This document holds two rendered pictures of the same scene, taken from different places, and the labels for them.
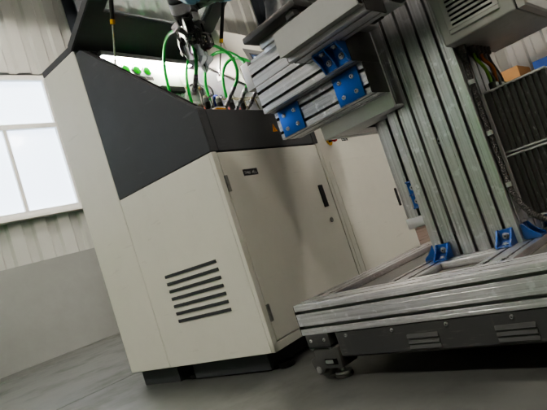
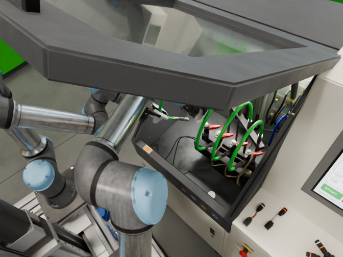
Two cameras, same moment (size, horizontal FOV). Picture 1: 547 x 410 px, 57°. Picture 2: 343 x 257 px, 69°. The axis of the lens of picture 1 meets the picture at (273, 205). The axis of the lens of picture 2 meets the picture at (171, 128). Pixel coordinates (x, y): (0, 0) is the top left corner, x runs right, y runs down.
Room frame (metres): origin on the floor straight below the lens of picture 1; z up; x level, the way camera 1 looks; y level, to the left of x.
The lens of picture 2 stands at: (2.19, -0.60, 2.11)
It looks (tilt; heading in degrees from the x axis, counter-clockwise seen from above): 53 degrees down; 107
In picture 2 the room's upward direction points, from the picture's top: 13 degrees counter-clockwise
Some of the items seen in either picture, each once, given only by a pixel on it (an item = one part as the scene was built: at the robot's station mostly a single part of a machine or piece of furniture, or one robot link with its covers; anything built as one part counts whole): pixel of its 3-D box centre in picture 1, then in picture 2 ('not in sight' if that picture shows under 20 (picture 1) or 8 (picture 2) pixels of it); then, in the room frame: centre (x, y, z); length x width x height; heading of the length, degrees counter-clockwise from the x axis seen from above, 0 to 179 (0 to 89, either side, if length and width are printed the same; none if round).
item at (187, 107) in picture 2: (199, 37); (193, 99); (2.10, 0.08, 1.36); 0.09 x 0.08 x 0.12; 52
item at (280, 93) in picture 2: (199, 104); (285, 103); (2.50, 0.20, 1.20); 0.13 x 0.03 x 0.31; 142
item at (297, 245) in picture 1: (297, 228); (184, 208); (1.99, -0.06, 0.44); 0.65 x 0.02 x 0.68; 142
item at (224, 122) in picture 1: (261, 130); (178, 180); (2.00, -0.05, 0.87); 0.62 x 0.04 x 0.16; 142
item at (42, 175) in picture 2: not in sight; (43, 177); (1.47, -0.22, 1.20); 0.13 x 0.12 x 0.14; 121
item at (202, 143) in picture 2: not in sight; (224, 159); (2.24, 0.06, 0.91); 0.34 x 0.10 x 0.15; 142
